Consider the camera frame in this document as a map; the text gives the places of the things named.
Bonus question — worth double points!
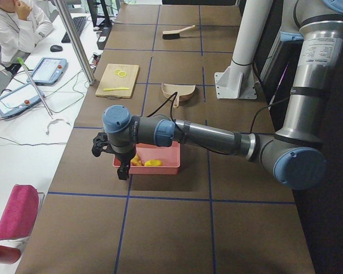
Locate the blue teach pendant near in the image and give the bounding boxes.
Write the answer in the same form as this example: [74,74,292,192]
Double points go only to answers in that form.
[0,83,41,118]

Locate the blue teach pendant far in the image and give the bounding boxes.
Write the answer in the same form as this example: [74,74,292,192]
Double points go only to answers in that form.
[31,58,67,86]

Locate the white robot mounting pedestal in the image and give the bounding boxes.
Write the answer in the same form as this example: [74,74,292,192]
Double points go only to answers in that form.
[214,0,273,100]

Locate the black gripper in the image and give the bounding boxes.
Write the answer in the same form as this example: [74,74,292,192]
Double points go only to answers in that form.
[115,152,133,180]

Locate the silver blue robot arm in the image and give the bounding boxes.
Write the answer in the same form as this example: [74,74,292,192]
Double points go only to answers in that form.
[92,1,343,190]

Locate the person's hand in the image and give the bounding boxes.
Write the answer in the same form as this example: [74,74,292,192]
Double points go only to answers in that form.
[13,1,32,21]

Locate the pink plastic bin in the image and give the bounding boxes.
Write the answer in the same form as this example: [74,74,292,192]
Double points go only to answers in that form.
[129,142,181,175]

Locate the yellow plastic knife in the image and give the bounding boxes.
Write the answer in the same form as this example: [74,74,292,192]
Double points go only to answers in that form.
[102,87,130,92]

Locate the aluminium frame post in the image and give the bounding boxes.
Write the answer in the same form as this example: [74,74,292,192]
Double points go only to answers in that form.
[53,0,95,86]

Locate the yellow lemon slice near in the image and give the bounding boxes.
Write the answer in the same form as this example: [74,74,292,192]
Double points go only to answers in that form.
[118,71,127,78]

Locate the black keyboard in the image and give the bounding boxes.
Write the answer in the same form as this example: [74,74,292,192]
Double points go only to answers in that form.
[61,16,87,43]

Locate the person in white shirt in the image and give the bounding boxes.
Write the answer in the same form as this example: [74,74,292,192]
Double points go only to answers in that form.
[0,1,53,67]

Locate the metal rod with handle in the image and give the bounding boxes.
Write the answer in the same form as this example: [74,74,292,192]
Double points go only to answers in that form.
[17,57,53,119]

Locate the black computer mouse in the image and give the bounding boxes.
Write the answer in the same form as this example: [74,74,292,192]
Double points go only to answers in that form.
[50,45,63,53]

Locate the yellow banana peel trash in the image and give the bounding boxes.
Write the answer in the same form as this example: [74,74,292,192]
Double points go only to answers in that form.
[144,159,163,167]

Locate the magenta cloth on stand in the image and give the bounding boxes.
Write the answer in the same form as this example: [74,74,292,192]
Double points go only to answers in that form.
[0,184,40,241]

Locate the orange peel trash piece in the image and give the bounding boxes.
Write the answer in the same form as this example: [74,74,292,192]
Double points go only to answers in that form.
[130,154,143,166]

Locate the wooden cutting board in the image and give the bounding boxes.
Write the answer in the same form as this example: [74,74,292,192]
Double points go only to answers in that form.
[95,63,139,99]

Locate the beige hand brush black bristles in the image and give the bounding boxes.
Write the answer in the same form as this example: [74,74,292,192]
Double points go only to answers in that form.
[162,25,195,40]

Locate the blue teach pendant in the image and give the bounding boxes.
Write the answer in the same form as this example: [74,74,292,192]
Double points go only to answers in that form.
[0,83,41,118]
[31,58,67,86]

